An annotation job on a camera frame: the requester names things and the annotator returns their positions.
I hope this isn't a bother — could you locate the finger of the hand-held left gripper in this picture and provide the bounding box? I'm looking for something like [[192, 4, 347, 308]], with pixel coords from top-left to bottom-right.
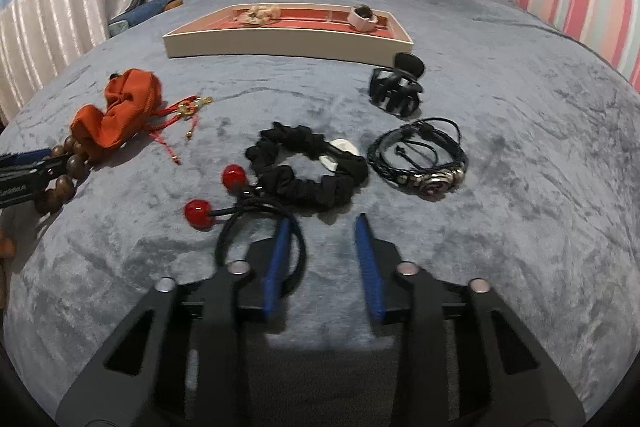
[[0, 150, 68, 180], [0, 177, 53, 209]]

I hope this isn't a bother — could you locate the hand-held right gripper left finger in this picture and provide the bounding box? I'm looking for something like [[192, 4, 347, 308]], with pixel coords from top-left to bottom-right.
[[55, 216, 294, 427]]

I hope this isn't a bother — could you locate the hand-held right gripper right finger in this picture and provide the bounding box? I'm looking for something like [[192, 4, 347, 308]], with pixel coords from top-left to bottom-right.
[[353, 214, 587, 427]]

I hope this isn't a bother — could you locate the brown wooden bead bracelet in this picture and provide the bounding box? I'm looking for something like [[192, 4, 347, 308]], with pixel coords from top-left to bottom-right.
[[33, 134, 92, 216]]

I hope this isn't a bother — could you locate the black scrunchie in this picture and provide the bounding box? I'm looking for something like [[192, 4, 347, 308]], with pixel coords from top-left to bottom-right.
[[244, 121, 370, 214]]

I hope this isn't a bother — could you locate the red bead black hair tie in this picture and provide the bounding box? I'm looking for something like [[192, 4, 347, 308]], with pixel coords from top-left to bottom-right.
[[183, 164, 307, 299]]

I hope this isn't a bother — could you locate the orange scrunchie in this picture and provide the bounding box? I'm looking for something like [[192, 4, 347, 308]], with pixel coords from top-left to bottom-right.
[[69, 68, 164, 163]]

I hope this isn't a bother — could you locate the red cord bracelet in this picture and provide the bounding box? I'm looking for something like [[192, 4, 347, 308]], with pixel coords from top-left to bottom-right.
[[149, 94, 214, 166]]

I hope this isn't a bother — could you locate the beige jewelry tray red lining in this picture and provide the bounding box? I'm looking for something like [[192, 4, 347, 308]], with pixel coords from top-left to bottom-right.
[[162, 4, 414, 60]]

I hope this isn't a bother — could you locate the white satin curtain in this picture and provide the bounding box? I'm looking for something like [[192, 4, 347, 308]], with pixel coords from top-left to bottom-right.
[[0, 0, 151, 124]]

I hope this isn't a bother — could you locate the blue cloth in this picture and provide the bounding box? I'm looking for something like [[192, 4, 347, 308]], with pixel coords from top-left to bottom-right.
[[108, 0, 167, 38]]

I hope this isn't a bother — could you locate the black hair claw clip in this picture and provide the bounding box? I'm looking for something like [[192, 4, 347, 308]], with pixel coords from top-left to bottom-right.
[[368, 52, 426, 117]]

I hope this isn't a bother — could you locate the grey bed blanket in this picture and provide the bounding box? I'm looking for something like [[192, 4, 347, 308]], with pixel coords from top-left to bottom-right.
[[0, 0, 640, 427]]

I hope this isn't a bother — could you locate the silver hair clip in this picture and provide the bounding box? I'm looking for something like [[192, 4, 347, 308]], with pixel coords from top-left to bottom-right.
[[348, 5, 382, 33]]

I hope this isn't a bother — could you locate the beige fluffy scrunchie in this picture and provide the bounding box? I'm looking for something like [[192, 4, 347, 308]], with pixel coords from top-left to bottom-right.
[[236, 5, 282, 27]]

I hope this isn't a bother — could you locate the black braided leather bracelet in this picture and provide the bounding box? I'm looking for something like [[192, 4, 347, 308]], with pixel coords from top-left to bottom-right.
[[367, 117, 470, 202]]

